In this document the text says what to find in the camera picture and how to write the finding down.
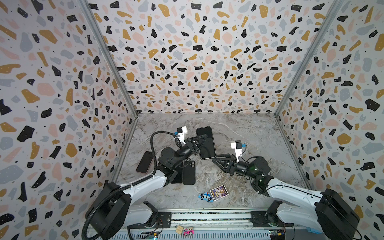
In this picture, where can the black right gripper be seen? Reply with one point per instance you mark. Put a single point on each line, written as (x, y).
(231, 165)

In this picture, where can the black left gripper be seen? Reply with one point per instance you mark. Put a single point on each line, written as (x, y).
(190, 144)

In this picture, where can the black phone case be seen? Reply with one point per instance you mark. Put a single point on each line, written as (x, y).
(189, 173)

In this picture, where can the large black phone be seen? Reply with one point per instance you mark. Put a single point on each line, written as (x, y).
(179, 177)

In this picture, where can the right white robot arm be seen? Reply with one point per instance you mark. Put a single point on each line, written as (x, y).
(325, 212)

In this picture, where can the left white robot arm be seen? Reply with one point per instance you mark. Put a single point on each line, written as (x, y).
(115, 205)

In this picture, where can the phone in pink case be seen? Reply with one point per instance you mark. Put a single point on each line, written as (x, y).
(145, 162)

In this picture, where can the purple card box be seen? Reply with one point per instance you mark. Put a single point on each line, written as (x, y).
(219, 193)

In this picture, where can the blue toy car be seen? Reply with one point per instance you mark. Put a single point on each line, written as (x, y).
(206, 197)

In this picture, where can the pink toy car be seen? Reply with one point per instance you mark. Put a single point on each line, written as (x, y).
(188, 232)

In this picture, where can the small wooden block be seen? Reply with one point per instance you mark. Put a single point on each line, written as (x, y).
(179, 230)

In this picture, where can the blue sponge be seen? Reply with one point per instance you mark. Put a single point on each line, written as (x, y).
(314, 231)

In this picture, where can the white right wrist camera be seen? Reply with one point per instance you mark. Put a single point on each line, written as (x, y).
(238, 147)

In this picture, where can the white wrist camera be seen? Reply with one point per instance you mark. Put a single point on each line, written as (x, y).
(180, 136)
(238, 147)

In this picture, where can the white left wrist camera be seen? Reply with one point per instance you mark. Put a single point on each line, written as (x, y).
(180, 136)

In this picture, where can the aluminium left corner post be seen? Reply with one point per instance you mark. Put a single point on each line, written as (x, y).
(84, 5)

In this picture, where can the aluminium corner post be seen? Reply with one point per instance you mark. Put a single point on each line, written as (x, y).
(331, 14)
(84, 5)

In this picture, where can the aluminium right corner post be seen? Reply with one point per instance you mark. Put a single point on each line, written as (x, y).
(331, 14)

